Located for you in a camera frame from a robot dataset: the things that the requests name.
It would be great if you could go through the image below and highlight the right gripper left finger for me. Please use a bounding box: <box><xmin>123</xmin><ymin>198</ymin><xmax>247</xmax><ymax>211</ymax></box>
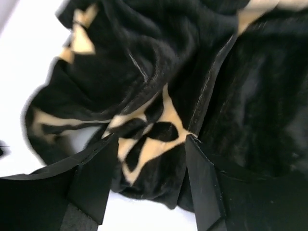
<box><xmin>0</xmin><ymin>135</ymin><xmax>118</xmax><ymax>231</ymax></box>

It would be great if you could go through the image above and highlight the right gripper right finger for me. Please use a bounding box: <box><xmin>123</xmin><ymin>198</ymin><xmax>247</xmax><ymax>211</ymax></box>
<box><xmin>185</xmin><ymin>135</ymin><xmax>308</xmax><ymax>231</ymax></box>

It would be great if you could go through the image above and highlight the black beige patterned pillowcase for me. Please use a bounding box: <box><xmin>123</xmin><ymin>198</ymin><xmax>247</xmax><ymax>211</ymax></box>
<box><xmin>25</xmin><ymin>0</ymin><xmax>308</xmax><ymax>211</ymax></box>

